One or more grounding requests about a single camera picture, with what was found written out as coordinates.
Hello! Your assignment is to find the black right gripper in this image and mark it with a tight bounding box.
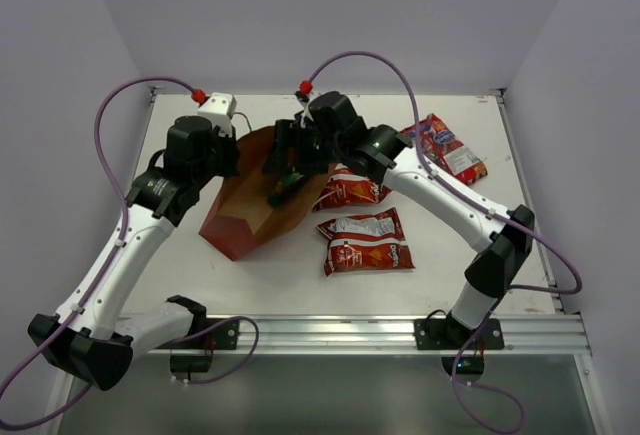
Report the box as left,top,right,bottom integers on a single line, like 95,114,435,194
262,117,347,174

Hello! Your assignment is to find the green yellow candy packet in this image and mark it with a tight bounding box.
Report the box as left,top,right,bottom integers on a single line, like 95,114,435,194
275,172,306,193

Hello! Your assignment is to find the red Doritos chip bag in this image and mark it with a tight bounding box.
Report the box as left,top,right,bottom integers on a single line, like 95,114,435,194
312,164,391,211

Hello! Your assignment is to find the red brown paper bag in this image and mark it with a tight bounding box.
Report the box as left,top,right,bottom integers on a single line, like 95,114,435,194
199,126,331,261

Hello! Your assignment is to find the red patterned snack bag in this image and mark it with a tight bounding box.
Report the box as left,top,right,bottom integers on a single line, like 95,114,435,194
419,113,488,186

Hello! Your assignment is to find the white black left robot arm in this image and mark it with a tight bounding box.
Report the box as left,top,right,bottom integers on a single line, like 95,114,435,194
28,116,240,391

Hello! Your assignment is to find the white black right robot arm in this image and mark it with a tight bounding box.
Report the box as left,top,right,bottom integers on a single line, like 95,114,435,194
263,91,535,348

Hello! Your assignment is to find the small green candy packet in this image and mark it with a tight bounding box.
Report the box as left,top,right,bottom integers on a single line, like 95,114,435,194
267,194,285,207

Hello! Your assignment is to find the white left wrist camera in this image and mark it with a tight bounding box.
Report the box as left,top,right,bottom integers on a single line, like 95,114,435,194
197,92,237,138

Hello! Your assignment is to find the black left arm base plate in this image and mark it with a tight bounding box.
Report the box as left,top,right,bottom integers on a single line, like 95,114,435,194
159,318,240,351

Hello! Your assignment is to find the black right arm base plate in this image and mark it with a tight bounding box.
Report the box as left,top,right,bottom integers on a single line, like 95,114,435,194
413,309,505,351

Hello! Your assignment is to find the aluminium front mounting rail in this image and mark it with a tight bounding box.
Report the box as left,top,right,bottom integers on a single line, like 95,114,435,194
114,313,591,356

